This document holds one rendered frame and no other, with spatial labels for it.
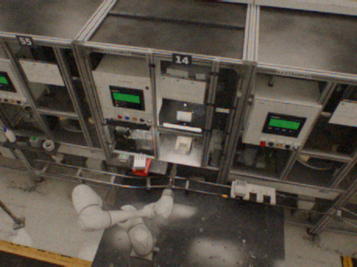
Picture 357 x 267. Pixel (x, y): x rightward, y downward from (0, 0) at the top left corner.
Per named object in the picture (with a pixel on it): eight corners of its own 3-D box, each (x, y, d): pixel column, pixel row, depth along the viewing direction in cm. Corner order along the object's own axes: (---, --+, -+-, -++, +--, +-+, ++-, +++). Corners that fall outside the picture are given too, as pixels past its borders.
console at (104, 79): (102, 120, 233) (90, 73, 198) (114, 96, 251) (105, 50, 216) (153, 128, 227) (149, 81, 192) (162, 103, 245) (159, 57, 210)
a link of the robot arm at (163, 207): (166, 193, 210) (155, 197, 220) (160, 212, 201) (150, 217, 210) (176, 199, 214) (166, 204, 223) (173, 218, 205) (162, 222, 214)
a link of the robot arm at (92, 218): (113, 219, 174) (105, 202, 182) (84, 226, 162) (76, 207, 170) (106, 232, 181) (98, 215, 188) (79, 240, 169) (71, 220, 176)
